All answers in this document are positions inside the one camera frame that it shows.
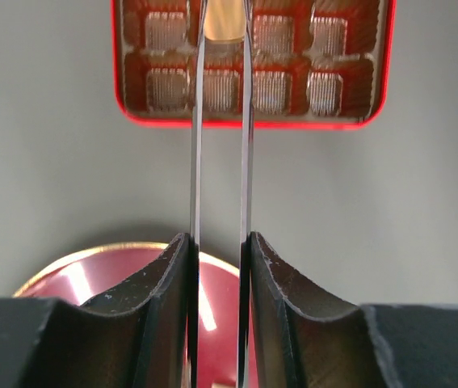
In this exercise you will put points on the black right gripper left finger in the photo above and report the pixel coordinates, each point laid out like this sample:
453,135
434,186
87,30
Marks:
131,335

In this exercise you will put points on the red compartment chocolate box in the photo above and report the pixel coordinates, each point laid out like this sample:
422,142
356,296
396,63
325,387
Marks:
317,65

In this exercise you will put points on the tan rounded square chocolate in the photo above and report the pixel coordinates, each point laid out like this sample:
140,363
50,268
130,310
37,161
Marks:
225,21

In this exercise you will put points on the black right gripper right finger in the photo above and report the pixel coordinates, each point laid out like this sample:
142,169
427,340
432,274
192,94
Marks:
305,336

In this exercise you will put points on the round dark red plate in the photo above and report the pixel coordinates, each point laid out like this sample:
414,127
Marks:
79,276

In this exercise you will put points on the metal serving tongs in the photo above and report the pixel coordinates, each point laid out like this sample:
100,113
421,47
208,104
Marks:
243,328

